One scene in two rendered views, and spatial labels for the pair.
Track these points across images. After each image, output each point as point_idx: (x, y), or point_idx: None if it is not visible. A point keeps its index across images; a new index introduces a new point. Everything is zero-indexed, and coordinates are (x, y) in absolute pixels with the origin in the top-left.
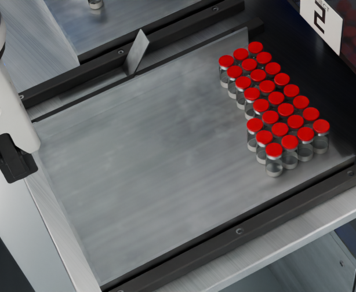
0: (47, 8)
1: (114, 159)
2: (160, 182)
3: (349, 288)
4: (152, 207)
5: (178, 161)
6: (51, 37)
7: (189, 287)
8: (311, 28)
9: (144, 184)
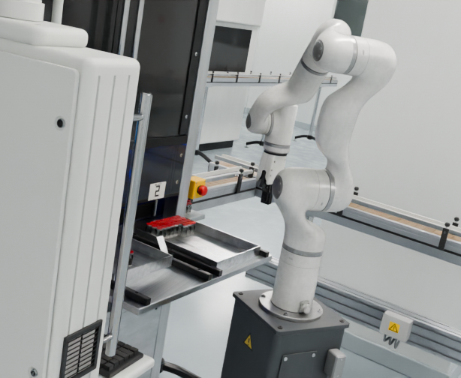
0: (146, 265)
1: (208, 256)
2: (210, 249)
3: (158, 318)
4: (221, 250)
5: (200, 247)
6: (155, 274)
7: None
8: (119, 228)
9: (214, 251)
